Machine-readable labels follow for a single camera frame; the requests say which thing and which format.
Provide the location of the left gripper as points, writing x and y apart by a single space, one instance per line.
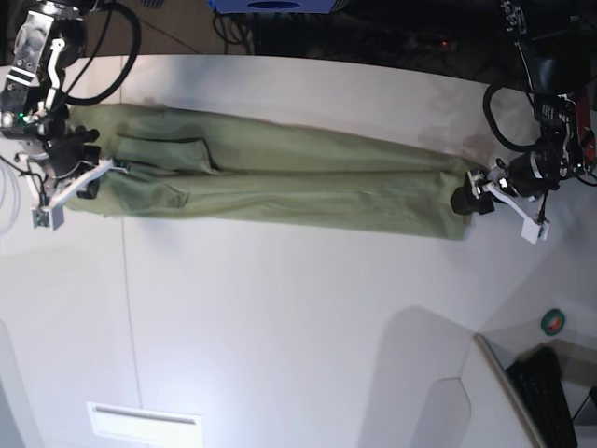
529 176

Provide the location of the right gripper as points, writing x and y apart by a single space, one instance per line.
63 165

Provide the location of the green t-shirt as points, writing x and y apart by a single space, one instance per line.
191 164

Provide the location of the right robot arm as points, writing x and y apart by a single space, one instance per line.
35 101

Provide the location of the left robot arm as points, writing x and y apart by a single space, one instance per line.
548 38

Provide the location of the green tape roll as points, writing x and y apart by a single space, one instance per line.
553 322

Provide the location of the grey laptop edge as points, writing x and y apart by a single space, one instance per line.
525 419

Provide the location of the black keyboard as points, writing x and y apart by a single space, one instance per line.
538 382

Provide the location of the white table slot plate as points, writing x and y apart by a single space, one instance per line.
144 426

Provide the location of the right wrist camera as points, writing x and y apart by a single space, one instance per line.
50 218

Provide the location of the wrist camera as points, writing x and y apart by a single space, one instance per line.
534 231
50 218

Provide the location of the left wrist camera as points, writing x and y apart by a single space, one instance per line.
534 231

